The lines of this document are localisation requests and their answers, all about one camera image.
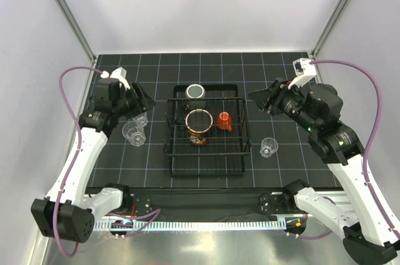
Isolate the small clear plastic cup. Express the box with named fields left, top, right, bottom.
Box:
left=132, top=112, right=148, bottom=127

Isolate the black wire dish rack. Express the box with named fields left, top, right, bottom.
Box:
left=164, top=84, right=251, bottom=177

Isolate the right aluminium frame post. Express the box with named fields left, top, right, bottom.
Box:
left=311, top=0, right=351, bottom=58

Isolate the left aluminium frame post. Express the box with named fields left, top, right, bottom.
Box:
left=55, top=0, right=96, bottom=63

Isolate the white slotted cable duct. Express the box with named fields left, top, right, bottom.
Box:
left=93, top=218, right=286, bottom=233

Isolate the large clear plastic cup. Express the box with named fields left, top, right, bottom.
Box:
left=122, top=121, right=146, bottom=147

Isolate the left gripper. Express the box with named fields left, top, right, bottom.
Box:
left=112, top=81, right=156, bottom=119

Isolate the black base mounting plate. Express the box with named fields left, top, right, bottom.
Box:
left=93, top=187, right=319, bottom=224

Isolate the small orange cup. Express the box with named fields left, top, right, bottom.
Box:
left=216, top=111, right=233, bottom=132

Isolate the black red skull mug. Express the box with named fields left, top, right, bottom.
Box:
left=185, top=109, right=214, bottom=146

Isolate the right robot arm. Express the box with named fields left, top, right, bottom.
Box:
left=249, top=79, right=399, bottom=264

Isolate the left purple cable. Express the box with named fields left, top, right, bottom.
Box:
left=52, top=66, right=104, bottom=258

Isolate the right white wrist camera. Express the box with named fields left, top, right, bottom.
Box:
left=288, top=58, right=317, bottom=89

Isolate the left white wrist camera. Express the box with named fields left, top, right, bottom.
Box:
left=100, top=67, right=131, bottom=90

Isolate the grey green mug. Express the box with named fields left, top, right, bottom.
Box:
left=185, top=84, right=206, bottom=99

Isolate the black grid mat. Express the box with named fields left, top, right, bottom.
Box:
left=88, top=52, right=339, bottom=188

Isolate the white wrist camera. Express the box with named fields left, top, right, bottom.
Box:
left=288, top=58, right=317, bottom=89
left=100, top=67, right=131, bottom=90

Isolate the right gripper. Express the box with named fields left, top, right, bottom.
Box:
left=247, top=77, right=318, bottom=133

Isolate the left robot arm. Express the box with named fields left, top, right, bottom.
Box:
left=31, top=77, right=156, bottom=243

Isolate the aluminium frame post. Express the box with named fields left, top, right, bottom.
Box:
left=55, top=0, right=96, bottom=63
left=311, top=0, right=351, bottom=58

